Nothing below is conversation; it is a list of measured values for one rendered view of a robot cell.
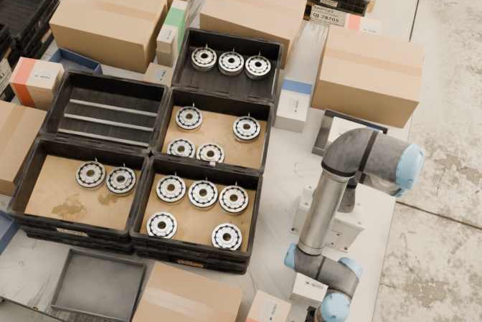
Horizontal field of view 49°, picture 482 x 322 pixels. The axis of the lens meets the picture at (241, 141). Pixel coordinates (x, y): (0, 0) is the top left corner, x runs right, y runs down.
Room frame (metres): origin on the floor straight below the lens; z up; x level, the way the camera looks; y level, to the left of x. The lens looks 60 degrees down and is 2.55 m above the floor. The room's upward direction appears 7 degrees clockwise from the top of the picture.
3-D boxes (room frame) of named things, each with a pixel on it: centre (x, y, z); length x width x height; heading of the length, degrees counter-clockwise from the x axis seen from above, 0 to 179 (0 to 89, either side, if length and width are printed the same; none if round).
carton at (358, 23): (1.65, -0.46, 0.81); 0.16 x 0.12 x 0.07; 83
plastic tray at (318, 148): (1.14, -0.44, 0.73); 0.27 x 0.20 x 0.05; 77
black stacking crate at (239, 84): (1.29, 0.09, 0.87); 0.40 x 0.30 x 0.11; 87
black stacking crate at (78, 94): (1.01, 0.50, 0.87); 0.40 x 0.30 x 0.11; 87
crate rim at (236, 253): (0.69, 0.11, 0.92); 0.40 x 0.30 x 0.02; 87
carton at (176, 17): (1.52, 0.35, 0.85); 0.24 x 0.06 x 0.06; 173
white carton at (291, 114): (1.27, -0.20, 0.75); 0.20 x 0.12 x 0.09; 175
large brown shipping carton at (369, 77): (1.42, -0.49, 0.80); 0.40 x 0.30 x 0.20; 83
